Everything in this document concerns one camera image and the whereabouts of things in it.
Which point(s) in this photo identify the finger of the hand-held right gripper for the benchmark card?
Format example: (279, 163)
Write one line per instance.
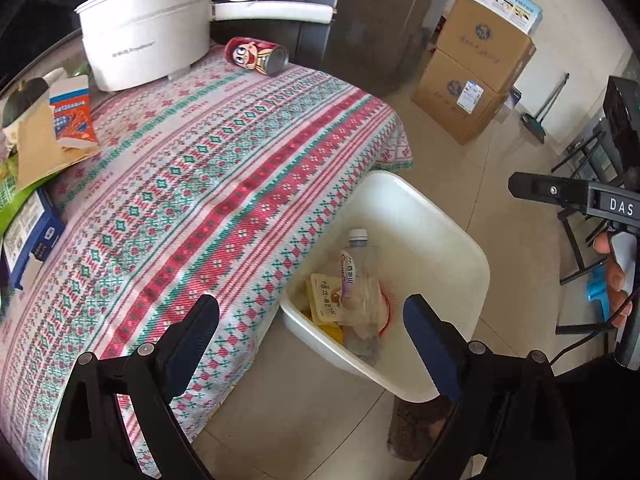
(545, 187)

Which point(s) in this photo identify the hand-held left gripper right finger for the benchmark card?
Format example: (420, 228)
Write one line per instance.
(430, 350)

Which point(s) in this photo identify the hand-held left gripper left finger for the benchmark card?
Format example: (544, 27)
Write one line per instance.
(187, 345)

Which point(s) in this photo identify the red rimmed paper bowl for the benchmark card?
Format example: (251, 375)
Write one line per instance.
(386, 310)

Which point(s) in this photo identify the white plastic bin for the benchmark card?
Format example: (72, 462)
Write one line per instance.
(440, 260)

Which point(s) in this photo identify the clear plastic bottle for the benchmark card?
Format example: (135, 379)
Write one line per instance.
(367, 270)

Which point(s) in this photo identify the yellow wrapper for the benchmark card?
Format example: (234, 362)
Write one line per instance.
(330, 332)

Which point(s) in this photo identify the beige snack packet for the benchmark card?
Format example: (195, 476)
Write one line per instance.
(325, 295)

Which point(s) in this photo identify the blue cardboard box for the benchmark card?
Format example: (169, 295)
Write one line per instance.
(35, 230)

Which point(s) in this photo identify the green snack bag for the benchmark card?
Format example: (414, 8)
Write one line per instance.
(10, 195)

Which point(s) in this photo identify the brown paper bag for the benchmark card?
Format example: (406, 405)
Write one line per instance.
(40, 155)

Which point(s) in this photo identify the white orange blue carton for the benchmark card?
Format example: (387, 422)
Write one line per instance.
(72, 110)

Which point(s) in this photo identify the red cartoon can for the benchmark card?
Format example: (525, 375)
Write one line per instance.
(255, 55)

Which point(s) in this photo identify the person's right hand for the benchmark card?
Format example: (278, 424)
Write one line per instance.
(616, 279)

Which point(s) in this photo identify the broom and dustpan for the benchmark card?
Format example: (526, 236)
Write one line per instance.
(535, 125)

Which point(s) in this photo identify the brown slipper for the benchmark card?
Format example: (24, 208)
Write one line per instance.
(420, 430)

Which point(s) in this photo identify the blue plastic object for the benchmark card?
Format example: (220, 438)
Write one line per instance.
(597, 287)

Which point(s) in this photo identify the cardboard box with white label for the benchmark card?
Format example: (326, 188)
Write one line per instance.
(450, 100)

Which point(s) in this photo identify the striped patterned tablecloth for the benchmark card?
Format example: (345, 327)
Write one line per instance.
(200, 185)

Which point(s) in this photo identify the blue printed flat box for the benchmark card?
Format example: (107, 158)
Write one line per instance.
(510, 2)

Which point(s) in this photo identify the dark green pumpkin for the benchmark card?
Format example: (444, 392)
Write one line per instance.
(25, 100)

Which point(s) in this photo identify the white electric cooking pot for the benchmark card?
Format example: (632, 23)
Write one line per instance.
(140, 45)

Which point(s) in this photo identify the black metal chair frame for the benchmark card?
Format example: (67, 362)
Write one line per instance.
(570, 240)

